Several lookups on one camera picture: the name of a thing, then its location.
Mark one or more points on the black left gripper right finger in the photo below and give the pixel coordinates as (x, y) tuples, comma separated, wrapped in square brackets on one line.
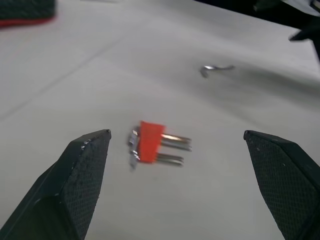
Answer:
[(282, 185)]

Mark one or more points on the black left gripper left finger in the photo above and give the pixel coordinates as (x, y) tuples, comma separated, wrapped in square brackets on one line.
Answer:
[(62, 190)]

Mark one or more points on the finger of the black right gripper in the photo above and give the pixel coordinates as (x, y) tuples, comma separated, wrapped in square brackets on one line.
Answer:
[(282, 6), (306, 32)]

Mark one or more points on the black and red case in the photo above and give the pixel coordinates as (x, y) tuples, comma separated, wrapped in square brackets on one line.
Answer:
[(25, 11)]

